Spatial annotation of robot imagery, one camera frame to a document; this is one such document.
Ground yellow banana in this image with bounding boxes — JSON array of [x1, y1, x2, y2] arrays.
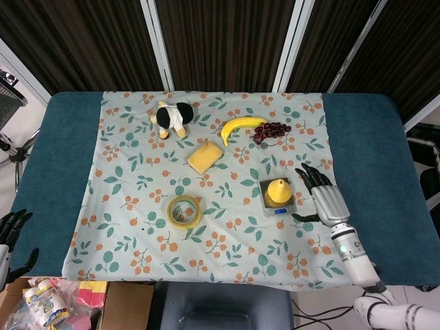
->
[[220, 116, 270, 148]]

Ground small digital scale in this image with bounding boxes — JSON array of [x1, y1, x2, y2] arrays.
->
[[258, 177, 297, 218]]

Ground black and white plush toy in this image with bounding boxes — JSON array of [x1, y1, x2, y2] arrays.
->
[[149, 100, 195, 140]]

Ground yellow pear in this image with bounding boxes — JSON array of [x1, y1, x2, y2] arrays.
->
[[267, 178, 293, 206]]

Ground yellow tape roll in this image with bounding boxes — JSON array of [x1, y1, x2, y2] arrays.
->
[[166, 195, 204, 231]]

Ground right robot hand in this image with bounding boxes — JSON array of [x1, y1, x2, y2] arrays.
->
[[291, 163, 351, 228]]

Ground black cable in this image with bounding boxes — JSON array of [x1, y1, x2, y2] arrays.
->
[[291, 296, 372, 330]]

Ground dark blue chair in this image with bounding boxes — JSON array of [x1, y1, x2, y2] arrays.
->
[[151, 281, 295, 330]]

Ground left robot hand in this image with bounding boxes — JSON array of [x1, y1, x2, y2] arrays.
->
[[0, 208, 40, 289]]

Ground person's black trouser leg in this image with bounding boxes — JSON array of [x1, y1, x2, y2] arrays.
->
[[407, 122, 440, 210]]

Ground dark folding screen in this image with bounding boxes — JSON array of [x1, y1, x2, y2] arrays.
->
[[0, 0, 440, 129]]

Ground plastic bag with packages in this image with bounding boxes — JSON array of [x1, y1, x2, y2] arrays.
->
[[5, 277, 82, 330]]

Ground pink and yellow sponge blocks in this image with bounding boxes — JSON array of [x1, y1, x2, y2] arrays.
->
[[65, 280, 108, 330]]

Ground office chair with chrome base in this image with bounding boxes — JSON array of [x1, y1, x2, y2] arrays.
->
[[0, 69, 43, 193]]

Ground teal table cover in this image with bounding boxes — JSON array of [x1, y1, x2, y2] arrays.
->
[[10, 90, 440, 289]]

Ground yellow sponge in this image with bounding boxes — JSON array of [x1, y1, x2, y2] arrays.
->
[[186, 142, 223, 173]]

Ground floral tablecloth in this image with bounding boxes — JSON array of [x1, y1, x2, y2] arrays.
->
[[60, 89, 355, 288]]

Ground cardboard box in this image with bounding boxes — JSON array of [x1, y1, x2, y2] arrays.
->
[[0, 276, 155, 330]]

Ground dark red grape bunch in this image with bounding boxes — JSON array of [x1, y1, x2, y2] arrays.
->
[[252, 121, 292, 144]]

